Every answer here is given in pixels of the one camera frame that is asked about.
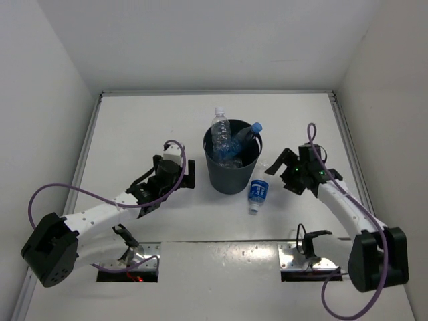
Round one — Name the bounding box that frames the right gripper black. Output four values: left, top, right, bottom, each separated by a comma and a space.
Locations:
265, 149, 306, 195

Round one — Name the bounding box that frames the white cap blue label bottle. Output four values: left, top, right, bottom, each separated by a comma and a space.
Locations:
248, 161, 270, 214

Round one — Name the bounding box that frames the blue cap water bottle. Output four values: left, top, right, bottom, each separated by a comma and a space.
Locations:
229, 122, 263, 157

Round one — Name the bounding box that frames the clear unlabelled plastic bottle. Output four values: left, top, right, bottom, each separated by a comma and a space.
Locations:
211, 107, 231, 164

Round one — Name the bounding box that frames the clear bottle orange blue label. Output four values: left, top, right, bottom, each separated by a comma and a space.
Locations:
219, 157, 243, 169

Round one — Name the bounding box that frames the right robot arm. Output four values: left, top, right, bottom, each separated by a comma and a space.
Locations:
265, 144, 409, 292

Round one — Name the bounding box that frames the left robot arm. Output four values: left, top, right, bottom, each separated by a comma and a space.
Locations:
21, 155, 195, 288

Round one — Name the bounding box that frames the dark round waste bin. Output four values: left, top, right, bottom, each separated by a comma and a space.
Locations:
203, 119, 263, 195

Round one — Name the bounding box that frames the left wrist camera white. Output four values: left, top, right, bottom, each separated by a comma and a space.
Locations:
163, 142, 183, 167

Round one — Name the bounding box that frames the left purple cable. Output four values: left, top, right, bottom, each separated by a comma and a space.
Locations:
27, 139, 186, 272

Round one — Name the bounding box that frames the purple cable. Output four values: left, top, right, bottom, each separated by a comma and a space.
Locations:
27, 139, 186, 272
306, 122, 391, 318

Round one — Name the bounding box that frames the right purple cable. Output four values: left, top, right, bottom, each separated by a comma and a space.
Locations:
306, 122, 391, 318

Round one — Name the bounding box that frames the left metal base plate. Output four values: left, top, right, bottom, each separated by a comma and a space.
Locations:
98, 243, 161, 272

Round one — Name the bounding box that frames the metal base plate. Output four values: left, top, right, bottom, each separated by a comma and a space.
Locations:
278, 241, 338, 272
98, 243, 161, 272

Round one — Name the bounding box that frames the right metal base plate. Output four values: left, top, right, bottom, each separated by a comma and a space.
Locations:
278, 241, 338, 272

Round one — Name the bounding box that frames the aluminium frame rail left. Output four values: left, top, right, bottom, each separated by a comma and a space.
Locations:
68, 90, 104, 201

